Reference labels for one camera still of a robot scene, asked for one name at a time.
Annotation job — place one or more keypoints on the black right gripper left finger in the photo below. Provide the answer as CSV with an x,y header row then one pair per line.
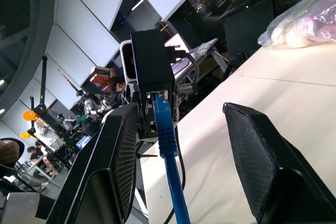
x,y
105,155

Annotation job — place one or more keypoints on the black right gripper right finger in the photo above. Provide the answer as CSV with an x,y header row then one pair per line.
x,y
252,150

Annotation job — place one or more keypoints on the white box with dark lens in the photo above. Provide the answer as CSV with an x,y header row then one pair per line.
x,y
128,61

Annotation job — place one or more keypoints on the small black box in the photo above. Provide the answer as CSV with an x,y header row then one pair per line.
x,y
151,58

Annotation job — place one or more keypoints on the seated person in black shirt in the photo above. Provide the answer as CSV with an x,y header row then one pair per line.
x,y
39,155

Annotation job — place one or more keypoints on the person with dark hair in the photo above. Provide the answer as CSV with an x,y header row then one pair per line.
x,y
116,87

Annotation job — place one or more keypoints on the small orange spool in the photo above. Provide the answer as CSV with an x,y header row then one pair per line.
x,y
25,135

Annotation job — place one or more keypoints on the large orange spool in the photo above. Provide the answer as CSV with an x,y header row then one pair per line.
x,y
29,116

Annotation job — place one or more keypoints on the black tripod pole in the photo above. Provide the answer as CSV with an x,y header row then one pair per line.
x,y
43,82

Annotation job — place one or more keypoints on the grey panel with black tape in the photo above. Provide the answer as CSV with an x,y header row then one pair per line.
x,y
18,208

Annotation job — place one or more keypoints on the black monitor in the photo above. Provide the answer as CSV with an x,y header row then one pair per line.
x,y
249,30

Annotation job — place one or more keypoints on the clear plastic bag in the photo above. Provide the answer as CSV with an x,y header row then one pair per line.
x,y
307,22

